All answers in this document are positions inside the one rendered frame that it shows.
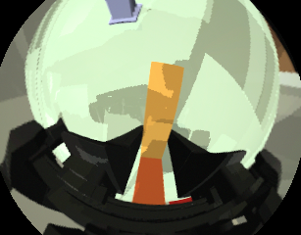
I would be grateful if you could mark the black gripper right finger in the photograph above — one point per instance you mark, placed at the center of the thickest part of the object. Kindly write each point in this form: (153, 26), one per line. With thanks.
(193, 165)

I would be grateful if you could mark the orange bar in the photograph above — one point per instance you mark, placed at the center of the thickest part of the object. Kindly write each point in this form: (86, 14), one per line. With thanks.
(162, 98)

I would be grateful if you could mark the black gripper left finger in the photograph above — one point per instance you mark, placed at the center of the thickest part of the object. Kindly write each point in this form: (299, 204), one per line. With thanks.
(117, 156)

